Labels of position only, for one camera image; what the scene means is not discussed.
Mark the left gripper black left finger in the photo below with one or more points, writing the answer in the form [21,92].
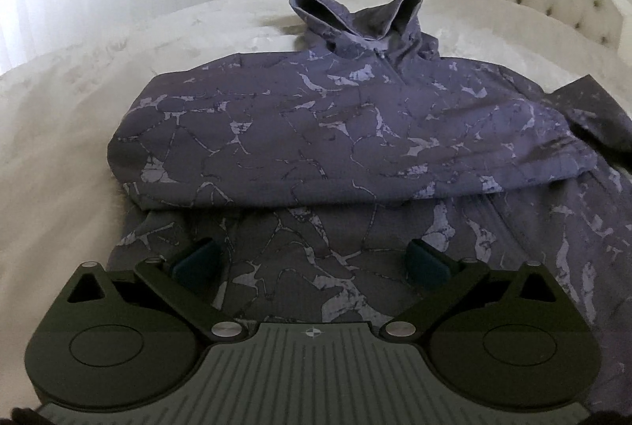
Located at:
[125,338]

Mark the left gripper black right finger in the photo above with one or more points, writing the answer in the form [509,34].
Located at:
[500,338]

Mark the purple marble-pattern hooded jacket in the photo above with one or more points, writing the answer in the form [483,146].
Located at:
[309,172]

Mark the cream embroidered bedspread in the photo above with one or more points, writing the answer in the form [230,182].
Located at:
[59,203]

